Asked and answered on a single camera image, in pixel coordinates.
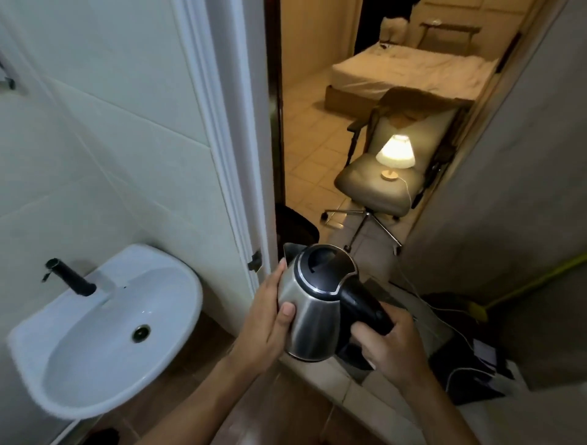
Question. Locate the person's left hand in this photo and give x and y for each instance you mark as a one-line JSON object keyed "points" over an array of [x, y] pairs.
{"points": [[263, 330]]}

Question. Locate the person's right hand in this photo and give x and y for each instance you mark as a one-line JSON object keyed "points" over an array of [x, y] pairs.
{"points": [[399, 353]]}

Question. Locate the steel electric kettle black lid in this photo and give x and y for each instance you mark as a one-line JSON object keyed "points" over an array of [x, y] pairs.
{"points": [[312, 321]]}

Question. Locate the white wash basin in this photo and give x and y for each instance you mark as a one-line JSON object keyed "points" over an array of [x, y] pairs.
{"points": [[91, 357]]}

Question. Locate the black faucet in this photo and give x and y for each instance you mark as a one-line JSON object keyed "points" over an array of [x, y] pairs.
{"points": [[73, 279]]}

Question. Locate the person's left forearm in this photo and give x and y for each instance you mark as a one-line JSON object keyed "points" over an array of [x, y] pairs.
{"points": [[197, 408]]}

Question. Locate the beige office chair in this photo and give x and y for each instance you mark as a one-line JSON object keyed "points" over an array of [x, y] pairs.
{"points": [[367, 188]]}

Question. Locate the white shade table lamp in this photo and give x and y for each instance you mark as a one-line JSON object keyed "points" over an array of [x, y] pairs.
{"points": [[395, 153]]}

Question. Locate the grey bathroom door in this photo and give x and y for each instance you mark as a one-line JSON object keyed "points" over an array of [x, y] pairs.
{"points": [[513, 183]]}

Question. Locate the bed with white sheet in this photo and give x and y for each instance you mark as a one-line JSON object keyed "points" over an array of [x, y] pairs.
{"points": [[412, 71]]}

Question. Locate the white fluffy pillow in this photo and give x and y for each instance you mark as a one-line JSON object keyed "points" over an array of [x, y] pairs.
{"points": [[394, 30]]}

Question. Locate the wooden side table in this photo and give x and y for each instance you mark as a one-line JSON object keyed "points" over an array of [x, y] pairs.
{"points": [[451, 28]]}

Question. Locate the white door frame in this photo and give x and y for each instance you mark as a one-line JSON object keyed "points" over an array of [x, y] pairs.
{"points": [[220, 114]]}

